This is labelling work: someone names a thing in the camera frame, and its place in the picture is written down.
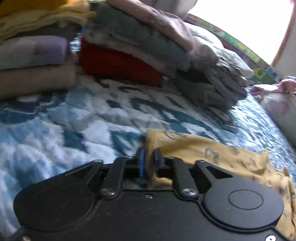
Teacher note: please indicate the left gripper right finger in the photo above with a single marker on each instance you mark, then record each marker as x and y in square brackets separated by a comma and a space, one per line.
[158, 159]

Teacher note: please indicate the yellow printed kids garment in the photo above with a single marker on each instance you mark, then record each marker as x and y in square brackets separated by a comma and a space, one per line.
[208, 155]

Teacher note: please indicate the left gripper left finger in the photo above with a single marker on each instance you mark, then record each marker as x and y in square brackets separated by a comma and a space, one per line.
[140, 157]

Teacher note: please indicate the red knit sweater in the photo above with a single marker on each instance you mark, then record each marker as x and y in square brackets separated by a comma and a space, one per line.
[98, 61]

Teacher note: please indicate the grey lilac folded clothes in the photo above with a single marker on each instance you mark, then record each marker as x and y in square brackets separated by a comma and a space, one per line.
[217, 79]

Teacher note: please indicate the colourful alphabet play mat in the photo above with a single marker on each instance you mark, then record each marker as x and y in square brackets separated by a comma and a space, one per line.
[263, 73]

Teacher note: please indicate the pink folded garment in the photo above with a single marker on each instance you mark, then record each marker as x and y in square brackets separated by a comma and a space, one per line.
[201, 51]

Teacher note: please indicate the pink white duvet bundle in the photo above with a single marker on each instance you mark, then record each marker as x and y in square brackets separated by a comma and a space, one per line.
[278, 100]

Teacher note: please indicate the brown folded garment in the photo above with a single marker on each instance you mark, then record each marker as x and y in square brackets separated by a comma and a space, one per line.
[20, 82]

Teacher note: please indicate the blue white patterned bedspread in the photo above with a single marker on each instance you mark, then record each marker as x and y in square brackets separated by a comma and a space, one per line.
[52, 132]

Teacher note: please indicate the yellow folded towel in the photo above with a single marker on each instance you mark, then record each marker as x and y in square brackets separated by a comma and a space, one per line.
[77, 12]

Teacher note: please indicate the grey green folded garment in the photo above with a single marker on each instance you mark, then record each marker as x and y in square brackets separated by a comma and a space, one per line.
[126, 27]

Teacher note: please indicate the purple folded garment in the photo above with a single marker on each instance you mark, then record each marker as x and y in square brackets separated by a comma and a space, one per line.
[32, 51]

